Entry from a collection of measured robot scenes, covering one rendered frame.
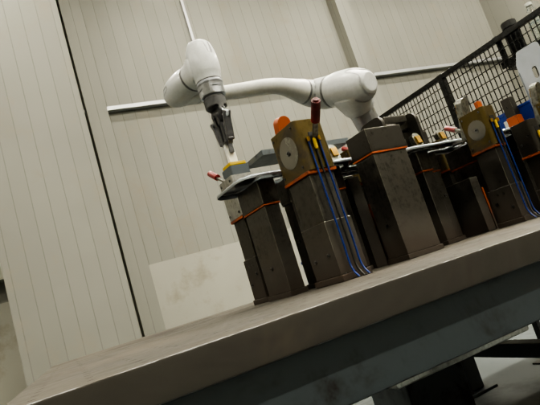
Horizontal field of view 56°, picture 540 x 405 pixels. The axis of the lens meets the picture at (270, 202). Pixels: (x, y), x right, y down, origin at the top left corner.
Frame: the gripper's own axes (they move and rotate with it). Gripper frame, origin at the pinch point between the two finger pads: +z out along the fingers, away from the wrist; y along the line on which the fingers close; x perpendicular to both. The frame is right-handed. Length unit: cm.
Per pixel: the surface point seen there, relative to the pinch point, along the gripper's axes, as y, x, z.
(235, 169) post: 3.5, -2.1, 6.5
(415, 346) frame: 94, -34, 58
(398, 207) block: 54, 10, 37
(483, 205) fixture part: 40, 57, 41
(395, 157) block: 54, 15, 24
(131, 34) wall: -596, 204, -422
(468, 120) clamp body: 50, 52, 17
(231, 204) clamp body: 17.0, -13.5, 20.2
